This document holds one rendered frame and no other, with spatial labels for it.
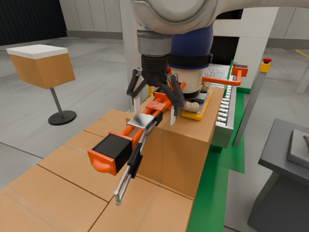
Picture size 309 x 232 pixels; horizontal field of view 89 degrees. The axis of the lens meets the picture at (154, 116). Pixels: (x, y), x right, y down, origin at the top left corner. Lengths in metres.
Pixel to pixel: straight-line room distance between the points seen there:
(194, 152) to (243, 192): 1.14
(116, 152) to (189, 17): 0.29
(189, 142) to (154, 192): 0.40
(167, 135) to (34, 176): 0.87
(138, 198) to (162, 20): 0.86
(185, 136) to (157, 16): 0.53
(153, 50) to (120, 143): 0.24
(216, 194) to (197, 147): 1.03
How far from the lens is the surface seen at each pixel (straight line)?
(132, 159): 0.36
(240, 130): 2.06
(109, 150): 0.39
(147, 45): 0.42
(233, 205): 1.69
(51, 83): 2.31
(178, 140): 0.71
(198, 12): 0.23
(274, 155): 1.06
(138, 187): 0.99
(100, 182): 1.05
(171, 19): 0.23
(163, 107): 0.55
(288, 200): 1.32
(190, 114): 0.77
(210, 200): 1.64
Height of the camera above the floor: 1.37
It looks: 33 degrees down
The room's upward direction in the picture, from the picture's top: straight up
